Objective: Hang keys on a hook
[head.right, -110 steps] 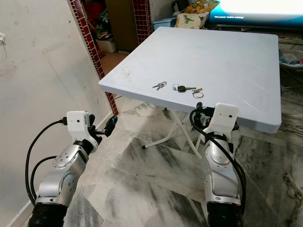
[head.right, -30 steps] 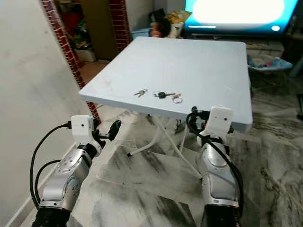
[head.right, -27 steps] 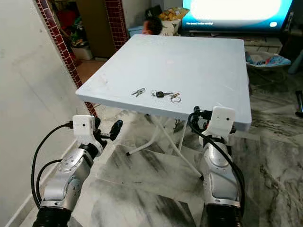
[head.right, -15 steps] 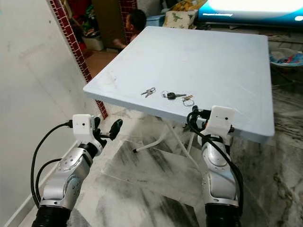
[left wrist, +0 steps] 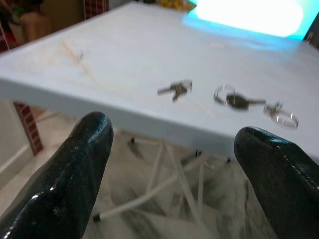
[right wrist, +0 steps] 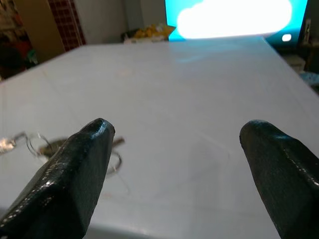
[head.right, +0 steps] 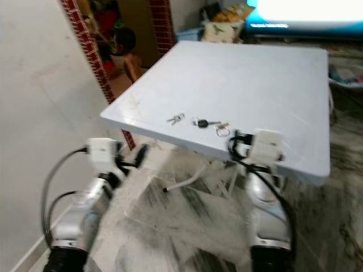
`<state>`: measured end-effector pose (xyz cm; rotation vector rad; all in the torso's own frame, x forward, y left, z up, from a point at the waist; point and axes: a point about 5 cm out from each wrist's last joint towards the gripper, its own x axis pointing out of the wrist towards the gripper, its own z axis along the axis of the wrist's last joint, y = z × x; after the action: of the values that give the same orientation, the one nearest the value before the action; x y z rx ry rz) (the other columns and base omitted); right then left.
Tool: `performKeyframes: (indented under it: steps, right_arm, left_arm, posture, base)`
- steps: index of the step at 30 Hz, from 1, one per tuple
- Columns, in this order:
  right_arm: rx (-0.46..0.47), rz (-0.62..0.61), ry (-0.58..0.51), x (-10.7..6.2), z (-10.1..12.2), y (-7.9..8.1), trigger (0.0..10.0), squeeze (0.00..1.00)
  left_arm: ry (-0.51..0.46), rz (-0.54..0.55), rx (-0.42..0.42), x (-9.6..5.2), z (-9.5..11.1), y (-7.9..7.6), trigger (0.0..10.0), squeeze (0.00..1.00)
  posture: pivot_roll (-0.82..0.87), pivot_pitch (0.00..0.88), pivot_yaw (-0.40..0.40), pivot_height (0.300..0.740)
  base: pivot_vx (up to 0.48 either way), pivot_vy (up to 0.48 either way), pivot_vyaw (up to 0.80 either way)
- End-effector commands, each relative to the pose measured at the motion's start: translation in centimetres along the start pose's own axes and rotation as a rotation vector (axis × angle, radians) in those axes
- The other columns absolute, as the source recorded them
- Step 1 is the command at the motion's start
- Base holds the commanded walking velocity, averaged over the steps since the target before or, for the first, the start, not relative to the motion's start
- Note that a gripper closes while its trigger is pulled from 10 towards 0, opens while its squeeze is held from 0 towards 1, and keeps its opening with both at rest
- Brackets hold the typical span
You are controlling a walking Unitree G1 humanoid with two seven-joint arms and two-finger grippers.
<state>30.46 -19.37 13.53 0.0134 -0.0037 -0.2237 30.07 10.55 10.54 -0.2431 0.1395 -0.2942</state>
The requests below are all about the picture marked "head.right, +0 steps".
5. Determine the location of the small silver key pair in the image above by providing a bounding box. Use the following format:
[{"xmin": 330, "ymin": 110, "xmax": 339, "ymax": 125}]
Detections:
[{"xmin": 166, "ymin": 113, "xmax": 186, "ymax": 126}]

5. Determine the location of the white folding table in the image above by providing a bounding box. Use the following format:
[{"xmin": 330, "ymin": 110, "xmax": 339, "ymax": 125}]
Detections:
[{"xmin": 99, "ymin": 40, "xmax": 334, "ymax": 199}]

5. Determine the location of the child with dark hair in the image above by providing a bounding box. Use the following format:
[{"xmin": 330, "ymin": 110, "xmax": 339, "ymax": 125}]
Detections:
[{"xmin": 112, "ymin": 26, "xmax": 146, "ymax": 84}]

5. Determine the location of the cream patterned pillow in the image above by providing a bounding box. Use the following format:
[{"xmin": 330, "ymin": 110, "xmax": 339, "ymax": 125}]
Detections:
[{"xmin": 201, "ymin": 19, "xmax": 243, "ymax": 44}]

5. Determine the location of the blue plastic bin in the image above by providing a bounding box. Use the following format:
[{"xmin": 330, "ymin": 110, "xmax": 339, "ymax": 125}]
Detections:
[{"xmin": 175, "ymin": 27, "xmax": 205, "ymax": 42}]

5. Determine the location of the white baseboard strip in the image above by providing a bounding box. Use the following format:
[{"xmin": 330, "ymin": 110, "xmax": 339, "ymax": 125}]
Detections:
[{"xmin": 9, "ymin": 215, "xmax": 60, "ymax": 272}]

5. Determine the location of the bright television screen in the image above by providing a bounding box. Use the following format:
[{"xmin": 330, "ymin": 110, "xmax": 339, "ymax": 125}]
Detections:
[{"xmin": 245, "ymin": 0, "xmax": 363, "ymax": 30}]

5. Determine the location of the silver key ring with key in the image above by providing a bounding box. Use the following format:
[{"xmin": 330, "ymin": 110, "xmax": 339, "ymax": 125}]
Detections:
[{"xmin": 215, "ymin": 122, "xmax": 232, "ymax": 138}]

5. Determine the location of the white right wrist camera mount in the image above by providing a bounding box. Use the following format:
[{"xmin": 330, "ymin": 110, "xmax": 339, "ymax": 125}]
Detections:
[{"xmin": 252, "ymin": 129, "xmax": 285, "ymax": 163}]

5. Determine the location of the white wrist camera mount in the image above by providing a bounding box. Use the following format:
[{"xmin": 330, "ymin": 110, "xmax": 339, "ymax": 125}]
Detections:
[
  {"xmin": 252, "ymin": 129, "xmax": 285, "ymax": 163},
  {"xmin": 87, "ymin": 137, "xmax": 120, "ymax": 174}
]

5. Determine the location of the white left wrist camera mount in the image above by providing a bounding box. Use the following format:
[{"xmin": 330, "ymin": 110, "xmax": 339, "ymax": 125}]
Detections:
[{"xmin": 87, "ymin": 137, "xmax": 120, "ymax": 174}]

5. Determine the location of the black headed key with ring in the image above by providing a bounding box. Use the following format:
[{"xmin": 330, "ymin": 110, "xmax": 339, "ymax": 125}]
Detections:
[{"xmin": 191, "ymin": 117, "xmax": 221, "ymax": 129}]

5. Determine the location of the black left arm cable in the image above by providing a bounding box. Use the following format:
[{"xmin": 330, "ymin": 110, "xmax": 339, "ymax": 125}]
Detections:
[{"xmin": 41, "ymin": 146, "xmax": 91, "ymax": 250}]

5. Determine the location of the red brick wall edge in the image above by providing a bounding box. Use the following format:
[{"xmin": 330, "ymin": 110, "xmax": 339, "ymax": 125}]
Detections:
[{"xmin": 59, "ymin": 0, "xmax": 138, "ymax": 151}]

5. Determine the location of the red brick door post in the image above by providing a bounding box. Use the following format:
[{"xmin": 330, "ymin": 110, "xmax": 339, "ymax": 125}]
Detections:
[{"xmin": 149, "ymin": 0, "xmax": 177, "ymax": 55}]

